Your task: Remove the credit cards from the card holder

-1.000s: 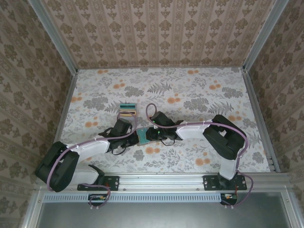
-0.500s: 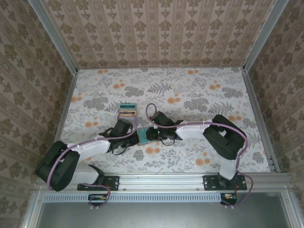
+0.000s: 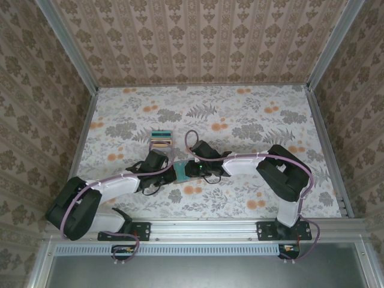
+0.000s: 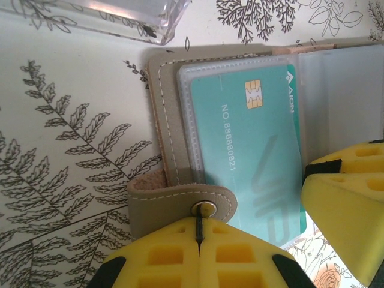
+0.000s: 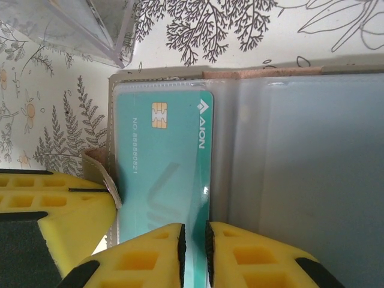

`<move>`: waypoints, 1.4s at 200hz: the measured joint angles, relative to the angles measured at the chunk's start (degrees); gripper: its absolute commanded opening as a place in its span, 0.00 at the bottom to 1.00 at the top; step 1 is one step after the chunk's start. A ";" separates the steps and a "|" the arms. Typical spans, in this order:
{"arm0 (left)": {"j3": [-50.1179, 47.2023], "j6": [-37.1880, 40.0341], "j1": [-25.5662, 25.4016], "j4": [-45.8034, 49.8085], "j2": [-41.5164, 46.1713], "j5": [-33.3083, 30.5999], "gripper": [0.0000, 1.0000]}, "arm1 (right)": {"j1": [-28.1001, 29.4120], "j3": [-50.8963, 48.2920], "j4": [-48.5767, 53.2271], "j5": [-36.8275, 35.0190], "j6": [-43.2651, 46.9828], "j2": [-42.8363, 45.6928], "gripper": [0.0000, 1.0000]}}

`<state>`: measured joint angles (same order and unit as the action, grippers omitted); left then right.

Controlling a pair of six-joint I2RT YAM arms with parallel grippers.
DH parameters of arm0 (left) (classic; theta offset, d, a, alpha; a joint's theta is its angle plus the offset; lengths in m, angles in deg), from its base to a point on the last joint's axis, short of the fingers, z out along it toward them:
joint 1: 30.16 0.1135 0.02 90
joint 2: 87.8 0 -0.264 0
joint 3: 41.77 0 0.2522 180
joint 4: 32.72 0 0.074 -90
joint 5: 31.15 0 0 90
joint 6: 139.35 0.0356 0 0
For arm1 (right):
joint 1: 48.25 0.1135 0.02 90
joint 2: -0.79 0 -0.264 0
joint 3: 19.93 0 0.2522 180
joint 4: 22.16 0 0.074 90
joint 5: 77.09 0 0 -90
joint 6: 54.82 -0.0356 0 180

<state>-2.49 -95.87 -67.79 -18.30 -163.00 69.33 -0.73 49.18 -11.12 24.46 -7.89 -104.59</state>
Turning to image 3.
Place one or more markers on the grey metal sheet panel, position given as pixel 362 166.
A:
pixel 204 273

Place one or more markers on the grey card holder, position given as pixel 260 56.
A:
pixel 180 163

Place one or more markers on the tan card with black stripe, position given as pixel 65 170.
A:
pixel 162 145

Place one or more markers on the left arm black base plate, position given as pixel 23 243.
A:
pixel 142 231

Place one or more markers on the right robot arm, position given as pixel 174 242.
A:
pixel 285 180

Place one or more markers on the aluminium frame rail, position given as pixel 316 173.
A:
pixel 204 229

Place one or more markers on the clear acrylic card box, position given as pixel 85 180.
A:
pixel 171 154

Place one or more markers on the aluminium corner post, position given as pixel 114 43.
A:
pixel 70 45
pixel 333 45

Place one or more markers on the aluminium side rail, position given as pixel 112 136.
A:
pixel 87 120
pixel 319 120

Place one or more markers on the teal card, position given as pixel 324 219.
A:
pixel 162 133
pixel 181 175

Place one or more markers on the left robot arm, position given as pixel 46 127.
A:
pixel 87 204

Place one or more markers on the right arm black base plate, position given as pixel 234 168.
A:
pixel 265 231

